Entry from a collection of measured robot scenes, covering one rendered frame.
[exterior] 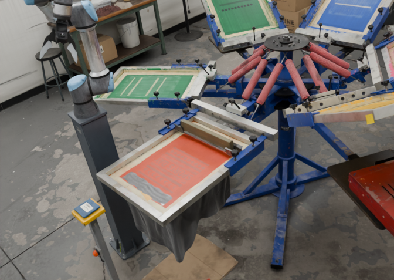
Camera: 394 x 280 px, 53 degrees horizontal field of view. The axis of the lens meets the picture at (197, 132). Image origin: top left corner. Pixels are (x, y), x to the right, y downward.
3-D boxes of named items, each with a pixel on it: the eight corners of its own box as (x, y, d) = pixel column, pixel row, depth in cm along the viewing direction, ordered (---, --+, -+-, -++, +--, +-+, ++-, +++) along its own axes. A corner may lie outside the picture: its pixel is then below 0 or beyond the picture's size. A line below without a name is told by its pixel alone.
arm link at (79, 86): (72, 95, 239) (65, 76, 232) (94, 91, 241) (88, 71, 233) (71, 105, 229) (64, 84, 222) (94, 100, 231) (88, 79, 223)
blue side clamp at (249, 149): (231, 176, 214) (230, 167, 210) (224, 173, 217) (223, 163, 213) (264, 149, 230) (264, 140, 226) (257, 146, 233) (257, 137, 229)
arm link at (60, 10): (72, 7, 162) (51, 3, 160) (71, 18, 164) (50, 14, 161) (72, 4, 169) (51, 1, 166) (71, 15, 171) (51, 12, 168)
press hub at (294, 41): (292, 209, 315) (295, 51, 240) (254, 189, 339) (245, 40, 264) (318, 183, 336) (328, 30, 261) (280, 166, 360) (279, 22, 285)
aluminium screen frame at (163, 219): (163, 227, 188) (162, 222, 186) (97, 179, 225) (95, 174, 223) (263, 147, 230) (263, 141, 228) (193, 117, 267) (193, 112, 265)
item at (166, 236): (180, 265, 221) (167, 211, 197) (132, 227, 249) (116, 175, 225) (184, 262, 223) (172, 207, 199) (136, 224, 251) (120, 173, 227)
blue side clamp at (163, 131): (165, 142, 249) (162, 133, 245) (159, 140, 252) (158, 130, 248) (197, 120, 265) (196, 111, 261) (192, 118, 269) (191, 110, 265)
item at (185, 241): (183, 262, 222) (170, 208, 198) (178, 259, 224) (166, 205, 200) (235, 214, 246) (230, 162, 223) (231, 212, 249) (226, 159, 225)
